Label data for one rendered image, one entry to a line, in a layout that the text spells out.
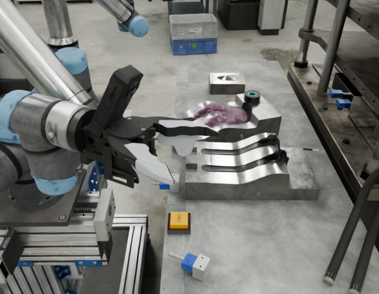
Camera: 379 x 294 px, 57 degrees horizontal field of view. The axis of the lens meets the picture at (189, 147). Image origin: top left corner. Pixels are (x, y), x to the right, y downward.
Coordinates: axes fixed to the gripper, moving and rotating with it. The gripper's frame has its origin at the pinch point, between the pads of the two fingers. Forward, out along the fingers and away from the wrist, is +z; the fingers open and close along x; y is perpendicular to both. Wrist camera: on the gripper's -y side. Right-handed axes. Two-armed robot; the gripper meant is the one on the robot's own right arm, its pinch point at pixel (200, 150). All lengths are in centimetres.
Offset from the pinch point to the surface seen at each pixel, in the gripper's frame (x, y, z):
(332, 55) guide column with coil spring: -166, 20, 7
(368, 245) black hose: -59, 52, 36
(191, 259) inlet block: -33, 58, -13
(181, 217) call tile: -47, 56, -23
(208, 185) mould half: -61, 50, -19
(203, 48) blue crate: -397, 84, -162
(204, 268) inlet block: -30, 57, -7
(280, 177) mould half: -72, 45, 4
